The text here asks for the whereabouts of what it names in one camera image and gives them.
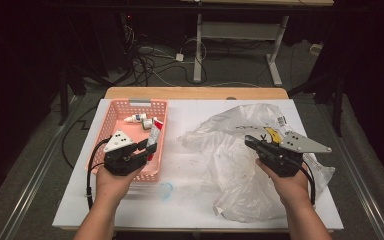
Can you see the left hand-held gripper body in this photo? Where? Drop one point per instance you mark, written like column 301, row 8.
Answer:
column 118, row 141

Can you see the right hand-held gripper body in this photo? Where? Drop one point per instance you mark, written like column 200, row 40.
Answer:
column 296, row 143

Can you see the pink plastic basket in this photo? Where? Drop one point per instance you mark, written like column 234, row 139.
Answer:
column 126, row 128

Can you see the white tube with red cap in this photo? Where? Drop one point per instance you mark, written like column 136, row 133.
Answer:
column 156, row 130

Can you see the white dropper bottle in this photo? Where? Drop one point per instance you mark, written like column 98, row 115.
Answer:
column 136, row 117

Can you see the clear plastic bag with smiley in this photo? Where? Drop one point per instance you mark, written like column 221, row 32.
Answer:
column 240, row 180

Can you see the person's left hand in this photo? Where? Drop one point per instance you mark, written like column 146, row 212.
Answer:
column 113, row 186

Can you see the person's right hand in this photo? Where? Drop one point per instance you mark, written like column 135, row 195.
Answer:
column 291, row 188

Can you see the clear bluish round lid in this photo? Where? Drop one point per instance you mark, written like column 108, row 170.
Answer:
column 166, row 191

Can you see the white board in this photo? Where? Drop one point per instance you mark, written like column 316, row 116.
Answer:
column 186, row 116

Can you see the black stand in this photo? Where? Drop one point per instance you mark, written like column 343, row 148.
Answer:
column 338, row 106
column 63, row 100

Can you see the white power adapter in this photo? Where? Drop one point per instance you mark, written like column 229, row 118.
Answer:
column 179, row 57

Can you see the aluminium rail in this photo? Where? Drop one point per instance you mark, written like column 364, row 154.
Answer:
column 36, row 176
column 363, row 193

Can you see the white metal desk frame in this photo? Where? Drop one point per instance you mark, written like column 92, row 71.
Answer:
column 236, row 30

